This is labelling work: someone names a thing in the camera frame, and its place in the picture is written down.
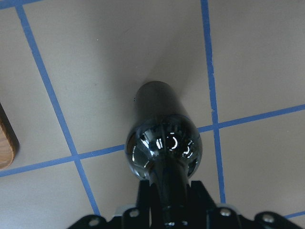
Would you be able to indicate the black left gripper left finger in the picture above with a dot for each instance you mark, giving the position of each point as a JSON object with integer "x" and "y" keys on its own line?
{"x": 138, "y": 217}

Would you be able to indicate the wooden tray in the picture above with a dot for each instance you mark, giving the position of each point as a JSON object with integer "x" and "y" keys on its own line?
{"x": 9, "y": 144}

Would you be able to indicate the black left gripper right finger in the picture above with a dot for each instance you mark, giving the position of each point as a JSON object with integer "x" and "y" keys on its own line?
{"x": 204, "y": 213}

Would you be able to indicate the dark wine bottle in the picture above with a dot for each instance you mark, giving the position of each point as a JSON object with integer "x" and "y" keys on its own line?
{"x": 165, "y": 148}

